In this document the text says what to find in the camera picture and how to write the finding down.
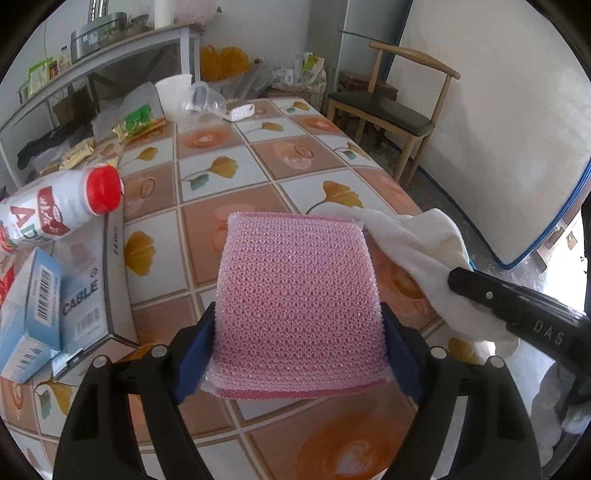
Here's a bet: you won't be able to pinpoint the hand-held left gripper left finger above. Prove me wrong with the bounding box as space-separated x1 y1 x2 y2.
53 302 218 480

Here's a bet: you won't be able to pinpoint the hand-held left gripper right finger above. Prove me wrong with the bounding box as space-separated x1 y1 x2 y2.
381 302 543 480

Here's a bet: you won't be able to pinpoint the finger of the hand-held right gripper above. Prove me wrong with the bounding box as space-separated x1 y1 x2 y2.
447 267 591 377

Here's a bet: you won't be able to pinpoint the white cloth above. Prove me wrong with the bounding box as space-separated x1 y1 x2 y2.
365 208 520 358

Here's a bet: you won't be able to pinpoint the pink mesh scouring sponge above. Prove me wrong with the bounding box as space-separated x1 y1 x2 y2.
201 211 393 401

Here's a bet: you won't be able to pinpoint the grey cable box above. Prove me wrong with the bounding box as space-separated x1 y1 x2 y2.
51 215 141 377

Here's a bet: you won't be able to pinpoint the white drink bottle red cap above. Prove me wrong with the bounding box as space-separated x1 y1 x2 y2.
0 165 125 252

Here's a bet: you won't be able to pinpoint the light blue medicine box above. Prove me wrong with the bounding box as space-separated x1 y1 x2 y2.
0 248 63 384

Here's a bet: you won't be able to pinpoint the white mattress blue edge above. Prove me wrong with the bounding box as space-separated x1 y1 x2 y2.
388 0 591 268

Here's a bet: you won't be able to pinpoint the red candy wrapper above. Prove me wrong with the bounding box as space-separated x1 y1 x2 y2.
0 233 19 308

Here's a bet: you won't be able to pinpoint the ginkgo patterned tablecloth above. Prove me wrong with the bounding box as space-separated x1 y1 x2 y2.
0 97 485 480

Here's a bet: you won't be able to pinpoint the yellow biscuit packet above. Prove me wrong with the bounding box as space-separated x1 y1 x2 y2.
58 137 96 171

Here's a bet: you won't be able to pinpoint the green yellow snack packet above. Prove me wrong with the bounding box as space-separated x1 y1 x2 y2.
113 117 167 141

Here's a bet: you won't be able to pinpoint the wooden chair dark seat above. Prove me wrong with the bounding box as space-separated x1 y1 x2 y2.
327 41 462 183

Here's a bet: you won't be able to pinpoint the small green snack packet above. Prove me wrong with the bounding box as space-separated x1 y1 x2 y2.
124 104 154 131

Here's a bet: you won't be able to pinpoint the small white packet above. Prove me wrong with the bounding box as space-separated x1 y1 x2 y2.
225 102 256 123

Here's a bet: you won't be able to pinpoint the crumpled clear plastic cup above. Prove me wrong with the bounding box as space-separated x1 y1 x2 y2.
178 82 227 123

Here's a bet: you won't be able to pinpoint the black cloth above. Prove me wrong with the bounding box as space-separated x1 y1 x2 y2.
16 127 93 169

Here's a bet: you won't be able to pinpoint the white paper cup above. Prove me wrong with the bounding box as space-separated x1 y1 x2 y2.
154 74 194 121

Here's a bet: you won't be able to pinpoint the white foam sheets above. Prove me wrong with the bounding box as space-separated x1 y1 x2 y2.
90 80 164 134

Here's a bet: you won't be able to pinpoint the dark wooden stool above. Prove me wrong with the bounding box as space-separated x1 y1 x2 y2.
337 70 399 104

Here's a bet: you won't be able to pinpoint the brown cardboard box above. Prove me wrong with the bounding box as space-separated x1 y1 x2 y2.
52 88 100 127

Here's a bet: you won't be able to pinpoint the grey plastic bag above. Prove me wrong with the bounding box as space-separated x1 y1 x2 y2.
231 62 278 97

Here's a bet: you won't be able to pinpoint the yellow plastic bag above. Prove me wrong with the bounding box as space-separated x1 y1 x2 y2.
200 45 250 81

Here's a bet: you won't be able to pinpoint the white green printed bag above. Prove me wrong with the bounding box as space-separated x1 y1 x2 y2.
295 52 328 86

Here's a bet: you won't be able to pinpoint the silver refrigerator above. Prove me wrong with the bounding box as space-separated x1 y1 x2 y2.
337 0 414 88

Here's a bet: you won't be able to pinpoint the grey side table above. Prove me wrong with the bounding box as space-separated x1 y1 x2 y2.
0 23 204 195

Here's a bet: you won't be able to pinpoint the green food package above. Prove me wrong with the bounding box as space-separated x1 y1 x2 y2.
28 59 52 97

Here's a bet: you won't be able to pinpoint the white paper towel roll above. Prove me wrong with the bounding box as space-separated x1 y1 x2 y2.
154 0 175 29

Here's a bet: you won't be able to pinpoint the pink plastic bag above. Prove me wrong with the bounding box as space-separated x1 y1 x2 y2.
173 0 220 24

